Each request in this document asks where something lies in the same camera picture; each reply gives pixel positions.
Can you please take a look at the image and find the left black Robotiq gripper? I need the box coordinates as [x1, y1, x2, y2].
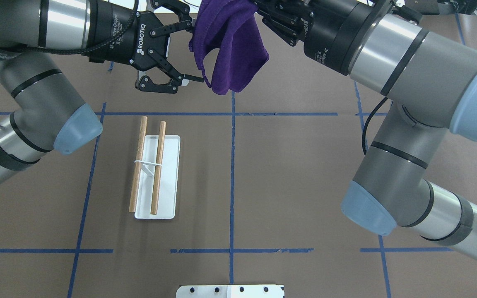
[82, 0, 205, 94]

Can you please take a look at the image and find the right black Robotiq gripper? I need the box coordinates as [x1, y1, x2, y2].
[255, 0, 392, 75]

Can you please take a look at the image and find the purple towel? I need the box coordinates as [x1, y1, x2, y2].
[189, 0, 269, 96]

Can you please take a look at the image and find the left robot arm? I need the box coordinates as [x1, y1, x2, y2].
[0, 0, 202, 184]

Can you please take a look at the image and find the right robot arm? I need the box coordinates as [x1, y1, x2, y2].
[254, 0, 477, 260]

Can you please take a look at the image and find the wooden rack rod lower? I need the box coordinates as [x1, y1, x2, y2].
[151, 121, 166, 215]

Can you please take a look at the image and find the wooden rack rod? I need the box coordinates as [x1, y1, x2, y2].
[151, 121, 166, 215]
[128, 116, 148, 213]

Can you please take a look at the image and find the wooden rack rod upper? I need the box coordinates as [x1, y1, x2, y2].
[128, 116, 148, 213]

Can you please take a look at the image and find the white rack base tray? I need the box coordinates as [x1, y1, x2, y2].
[134, 135, 181, 219]

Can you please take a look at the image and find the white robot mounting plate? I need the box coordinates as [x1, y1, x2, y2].
[176, 284, 285, 298]

